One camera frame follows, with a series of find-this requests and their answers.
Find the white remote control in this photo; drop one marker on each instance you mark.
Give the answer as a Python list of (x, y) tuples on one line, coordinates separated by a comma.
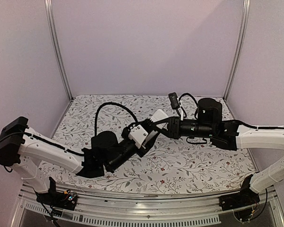
[(157, 116)]

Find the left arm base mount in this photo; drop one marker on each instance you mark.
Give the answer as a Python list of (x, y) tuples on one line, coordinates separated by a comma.
[(65, 200)]

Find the left aluminium frame post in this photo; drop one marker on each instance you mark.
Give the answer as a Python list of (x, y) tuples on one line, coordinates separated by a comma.
[(54, 37)]

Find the floral patterned table mat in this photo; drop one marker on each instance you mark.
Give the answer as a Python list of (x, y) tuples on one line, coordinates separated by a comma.
[(170, 167)]

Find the aluminium front rail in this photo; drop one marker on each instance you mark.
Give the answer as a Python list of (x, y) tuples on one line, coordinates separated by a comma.
[(99, 208)]

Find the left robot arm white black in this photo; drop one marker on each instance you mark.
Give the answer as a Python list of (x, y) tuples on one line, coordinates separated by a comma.
[(18, 142)]

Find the right aluminium frame post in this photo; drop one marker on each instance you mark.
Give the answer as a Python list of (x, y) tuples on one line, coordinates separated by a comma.
[(238, 49)]

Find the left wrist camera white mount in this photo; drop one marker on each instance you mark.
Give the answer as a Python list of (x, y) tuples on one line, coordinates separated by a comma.
[(138, 135)]

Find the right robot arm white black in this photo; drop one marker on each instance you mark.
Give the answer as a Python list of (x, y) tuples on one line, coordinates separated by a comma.
[(229, 135)]

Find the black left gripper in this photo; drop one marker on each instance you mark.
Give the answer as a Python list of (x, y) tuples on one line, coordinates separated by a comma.
[(148, 145)]

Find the aluminium frame post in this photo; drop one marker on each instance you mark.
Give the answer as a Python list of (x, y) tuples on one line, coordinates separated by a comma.
[(238, 49), (54, 37)]

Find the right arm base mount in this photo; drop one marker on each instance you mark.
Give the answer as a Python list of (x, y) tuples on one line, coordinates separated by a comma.
[(245, 197)]

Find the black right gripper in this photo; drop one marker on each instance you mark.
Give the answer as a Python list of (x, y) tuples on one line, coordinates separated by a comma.
[(173, 130)]

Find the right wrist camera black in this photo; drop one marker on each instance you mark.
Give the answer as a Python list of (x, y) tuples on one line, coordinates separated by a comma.
[(176, 105)]

